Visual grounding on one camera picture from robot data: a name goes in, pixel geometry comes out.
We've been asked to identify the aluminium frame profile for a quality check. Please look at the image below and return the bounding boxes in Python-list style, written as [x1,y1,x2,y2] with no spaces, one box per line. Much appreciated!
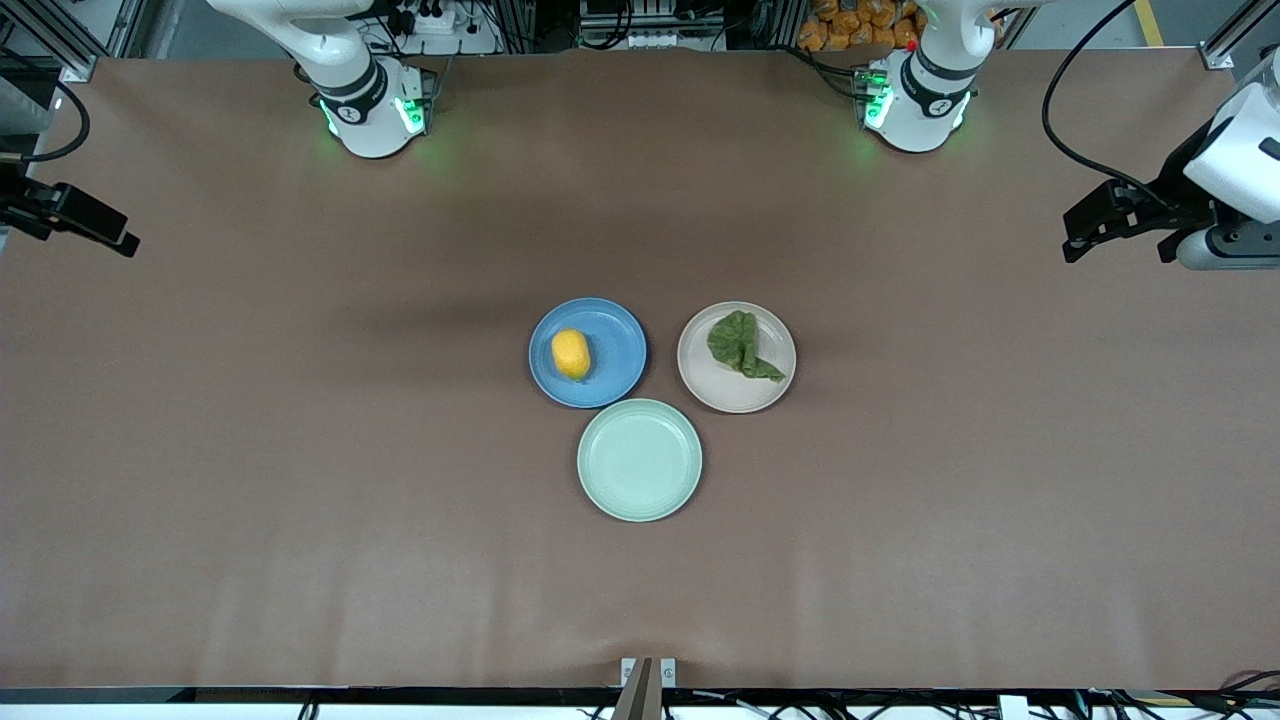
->
[1200,0,1280,72]
[0,0,151,84]

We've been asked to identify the black base cable bundle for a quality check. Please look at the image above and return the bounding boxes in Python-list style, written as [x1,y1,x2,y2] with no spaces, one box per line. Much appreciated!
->
[788,44,873,102]

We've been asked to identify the pale green plate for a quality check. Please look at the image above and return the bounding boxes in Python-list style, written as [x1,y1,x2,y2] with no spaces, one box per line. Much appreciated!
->
[576,398,704,523]

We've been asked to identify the green lettuce leaf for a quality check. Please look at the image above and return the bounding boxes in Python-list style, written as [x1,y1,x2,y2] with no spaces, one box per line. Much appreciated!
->
[706,310,787,383]

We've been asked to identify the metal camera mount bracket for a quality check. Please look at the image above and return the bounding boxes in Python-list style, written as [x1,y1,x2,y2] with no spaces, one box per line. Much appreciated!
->
[612,657,678,720]

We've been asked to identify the equipment rack with cables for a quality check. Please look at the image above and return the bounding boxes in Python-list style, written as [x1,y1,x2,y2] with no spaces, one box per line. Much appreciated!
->
[578,0,729,52]

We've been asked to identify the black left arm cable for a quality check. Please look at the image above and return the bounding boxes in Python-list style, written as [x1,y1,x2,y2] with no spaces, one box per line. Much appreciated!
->
[1041,0,1173,207]

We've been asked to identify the blue plate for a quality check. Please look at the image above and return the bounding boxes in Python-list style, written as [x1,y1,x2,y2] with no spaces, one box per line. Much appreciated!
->
[528,297,649,410]

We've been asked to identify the beige plate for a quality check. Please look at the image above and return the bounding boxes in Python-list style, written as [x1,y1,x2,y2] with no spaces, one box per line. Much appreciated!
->
[676,301,798,415]

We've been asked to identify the white power strip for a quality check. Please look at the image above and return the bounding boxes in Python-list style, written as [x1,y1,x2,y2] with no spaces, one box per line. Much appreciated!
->
[385,0,501,57]

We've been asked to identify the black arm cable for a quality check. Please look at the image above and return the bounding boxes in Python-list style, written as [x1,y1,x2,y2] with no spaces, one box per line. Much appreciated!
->
[1041,0,1173,207]
[0,48,92,164]

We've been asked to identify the orange snack packets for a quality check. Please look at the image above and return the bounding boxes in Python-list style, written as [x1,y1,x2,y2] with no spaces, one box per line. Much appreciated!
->
[797,0,926,53]

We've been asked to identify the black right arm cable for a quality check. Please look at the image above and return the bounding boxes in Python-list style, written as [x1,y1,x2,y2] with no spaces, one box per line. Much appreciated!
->
[0,48,92,164]

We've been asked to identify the yellow lemon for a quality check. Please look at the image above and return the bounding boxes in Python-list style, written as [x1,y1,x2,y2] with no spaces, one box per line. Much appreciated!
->
[551,329,593,382]

